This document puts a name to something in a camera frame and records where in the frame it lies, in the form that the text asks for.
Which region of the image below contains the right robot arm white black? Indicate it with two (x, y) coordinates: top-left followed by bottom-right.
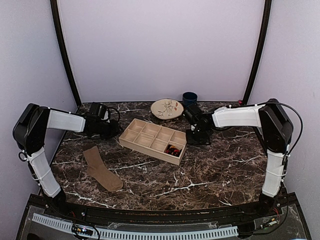
(182, 98), (295, 198)

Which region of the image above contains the plain brown sock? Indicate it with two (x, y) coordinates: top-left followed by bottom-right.
(83, 146), (124, 192)

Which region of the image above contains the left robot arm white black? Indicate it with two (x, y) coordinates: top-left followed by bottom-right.
(12, 102), (123, 218)

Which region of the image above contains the left black frame post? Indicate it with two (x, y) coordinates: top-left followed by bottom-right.
(50, 0), (82, 108)

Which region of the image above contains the wooden compartment tray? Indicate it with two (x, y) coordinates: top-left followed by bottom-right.
(119, 118), (187, 166)

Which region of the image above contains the argyle black red orange sock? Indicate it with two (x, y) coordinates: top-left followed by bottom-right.
(164, 143), (183, 157)

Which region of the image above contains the right black frame post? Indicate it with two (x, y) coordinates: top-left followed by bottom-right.
(242, 0), (272, 105)

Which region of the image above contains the white slotted cable duct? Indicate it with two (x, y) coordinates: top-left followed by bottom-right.
(31, 213), (239, 240)

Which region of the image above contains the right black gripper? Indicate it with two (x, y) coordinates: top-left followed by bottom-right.
(186, 125), (211, 146)

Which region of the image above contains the black frame post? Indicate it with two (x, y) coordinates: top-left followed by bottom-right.
(242, 0), (272, 105)
(50, 0), (82, 108)

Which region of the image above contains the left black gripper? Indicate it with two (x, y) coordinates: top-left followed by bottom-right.
(96, 119), (124, 141)

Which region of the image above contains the dark blue mug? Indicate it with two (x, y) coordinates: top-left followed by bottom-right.
(182, 92), (198, 107)

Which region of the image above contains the cream floral ceramic plate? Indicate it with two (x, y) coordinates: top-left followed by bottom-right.
(150, 98), (184, 120)

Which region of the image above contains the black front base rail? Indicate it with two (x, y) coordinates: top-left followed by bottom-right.
(46, 200), (277, 225)

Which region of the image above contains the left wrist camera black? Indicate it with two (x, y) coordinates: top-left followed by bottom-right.
(89, 102), (110, 121)

